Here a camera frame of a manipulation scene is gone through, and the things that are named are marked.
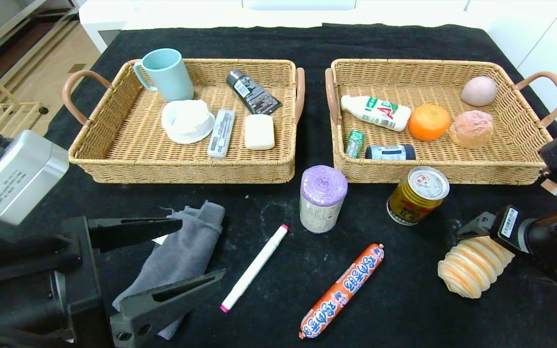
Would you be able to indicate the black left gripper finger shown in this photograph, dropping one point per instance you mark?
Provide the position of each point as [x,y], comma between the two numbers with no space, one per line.
[162,314]
[124,234]

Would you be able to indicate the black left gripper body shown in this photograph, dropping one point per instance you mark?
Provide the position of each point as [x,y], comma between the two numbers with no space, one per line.
[86,280]

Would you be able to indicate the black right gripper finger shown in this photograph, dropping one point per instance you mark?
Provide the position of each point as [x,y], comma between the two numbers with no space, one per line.
[484,224]

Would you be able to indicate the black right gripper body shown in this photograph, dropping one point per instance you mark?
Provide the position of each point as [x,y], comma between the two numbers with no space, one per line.
[508,224]

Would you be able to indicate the striped bread loaf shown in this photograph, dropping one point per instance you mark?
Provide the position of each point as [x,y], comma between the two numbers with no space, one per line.
[472,270]

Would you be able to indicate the gold drink can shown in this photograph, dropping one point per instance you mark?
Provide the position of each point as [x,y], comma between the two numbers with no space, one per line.
[414,198]

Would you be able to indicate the orange sausage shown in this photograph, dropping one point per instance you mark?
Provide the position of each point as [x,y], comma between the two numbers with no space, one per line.
[341,292]

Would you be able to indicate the wicker basket with food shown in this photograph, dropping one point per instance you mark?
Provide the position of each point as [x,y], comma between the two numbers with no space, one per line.
[515,140]

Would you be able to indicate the wicker basket with daily items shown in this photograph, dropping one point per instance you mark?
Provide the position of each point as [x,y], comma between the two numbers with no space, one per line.
[128,140]

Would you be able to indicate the grey towel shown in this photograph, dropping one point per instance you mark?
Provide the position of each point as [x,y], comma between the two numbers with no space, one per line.
[186,251]

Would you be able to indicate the brown round bun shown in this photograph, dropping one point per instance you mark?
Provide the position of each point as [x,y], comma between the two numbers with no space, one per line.
[471,128]

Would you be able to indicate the white marker pen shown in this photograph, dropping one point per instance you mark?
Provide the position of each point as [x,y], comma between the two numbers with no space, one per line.
[254,268]

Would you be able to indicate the orange fruit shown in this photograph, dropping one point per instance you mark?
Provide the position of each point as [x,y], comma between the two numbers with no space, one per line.
[428,122]

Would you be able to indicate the dark blue small jar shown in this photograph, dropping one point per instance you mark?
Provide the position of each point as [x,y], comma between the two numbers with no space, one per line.
[389,152]

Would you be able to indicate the white round dish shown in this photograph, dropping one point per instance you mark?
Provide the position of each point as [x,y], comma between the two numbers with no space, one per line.
[188,120]

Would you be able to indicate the pale pink egg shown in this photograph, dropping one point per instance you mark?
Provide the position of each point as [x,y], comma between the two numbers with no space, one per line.
[479,91]

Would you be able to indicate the clear toothbrush case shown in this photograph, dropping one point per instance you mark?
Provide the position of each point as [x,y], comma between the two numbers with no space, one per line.
[221,134]

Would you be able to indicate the green gum pack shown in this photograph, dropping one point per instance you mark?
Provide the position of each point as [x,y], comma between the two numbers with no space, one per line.
[355,144]

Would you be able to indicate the white milk drink bottle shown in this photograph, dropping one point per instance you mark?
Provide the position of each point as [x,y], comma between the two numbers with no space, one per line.
[380,112]

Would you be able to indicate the purple trash bag roll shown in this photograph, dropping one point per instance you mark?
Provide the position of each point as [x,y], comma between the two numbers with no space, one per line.
[322,203]

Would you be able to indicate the light blue mug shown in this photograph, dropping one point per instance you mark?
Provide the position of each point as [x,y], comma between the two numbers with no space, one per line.
[168,76]

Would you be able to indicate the light wooden rack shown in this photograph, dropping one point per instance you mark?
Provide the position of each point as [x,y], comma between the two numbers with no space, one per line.
[17,104]

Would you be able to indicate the white soap bar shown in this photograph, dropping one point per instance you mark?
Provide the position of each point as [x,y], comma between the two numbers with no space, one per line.
[259,132]

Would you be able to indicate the black squeeze tube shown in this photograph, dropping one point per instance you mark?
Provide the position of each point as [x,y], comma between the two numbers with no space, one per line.
[253,95]

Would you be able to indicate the white table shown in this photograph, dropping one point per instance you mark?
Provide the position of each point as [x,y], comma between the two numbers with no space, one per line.
[186,14]

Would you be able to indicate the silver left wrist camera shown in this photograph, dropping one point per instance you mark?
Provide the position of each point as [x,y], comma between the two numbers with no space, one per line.
[17,179]

